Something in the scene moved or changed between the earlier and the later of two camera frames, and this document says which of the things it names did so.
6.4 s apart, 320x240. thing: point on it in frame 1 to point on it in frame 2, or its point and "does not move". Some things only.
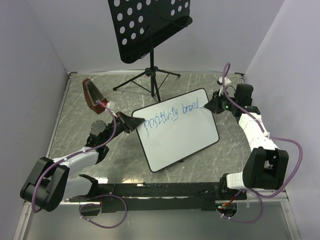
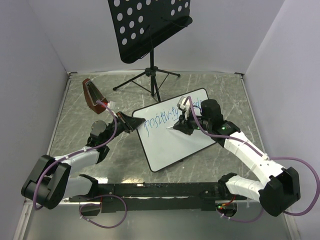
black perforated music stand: (140, 25) does not move
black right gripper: (214, 104) to (183, 125)
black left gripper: (128, 123) does not move
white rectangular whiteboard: (175, 127) does not move
